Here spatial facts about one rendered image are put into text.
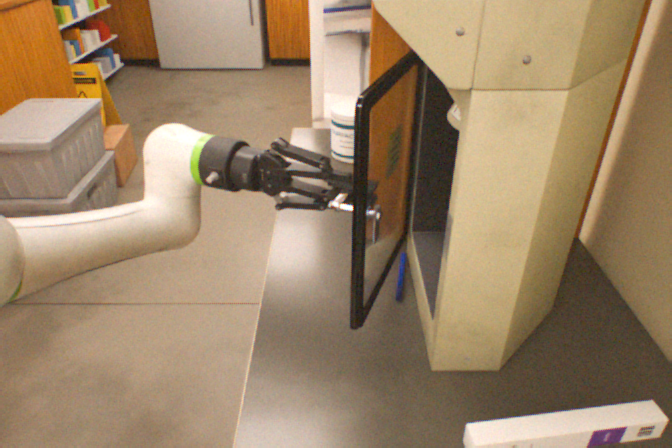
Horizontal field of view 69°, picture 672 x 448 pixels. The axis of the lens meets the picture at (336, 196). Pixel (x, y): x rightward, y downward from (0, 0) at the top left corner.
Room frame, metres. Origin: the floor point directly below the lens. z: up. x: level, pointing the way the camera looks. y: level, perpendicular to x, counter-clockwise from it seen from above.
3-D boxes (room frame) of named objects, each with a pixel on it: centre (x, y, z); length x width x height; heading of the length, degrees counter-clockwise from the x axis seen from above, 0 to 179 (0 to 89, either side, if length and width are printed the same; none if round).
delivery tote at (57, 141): (2.36, 1.52, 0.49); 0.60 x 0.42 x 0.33; 0
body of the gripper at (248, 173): (0.74, 0.12, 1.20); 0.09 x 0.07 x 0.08; 67
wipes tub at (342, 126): (1.35, -0.05, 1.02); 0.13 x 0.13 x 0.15
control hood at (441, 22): (0.70, -0.10, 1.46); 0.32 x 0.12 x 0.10; 0
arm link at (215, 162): (0.76, 0.19, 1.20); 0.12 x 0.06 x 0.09; 157
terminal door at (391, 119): (0.71, -0.09, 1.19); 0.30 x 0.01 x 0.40; 157
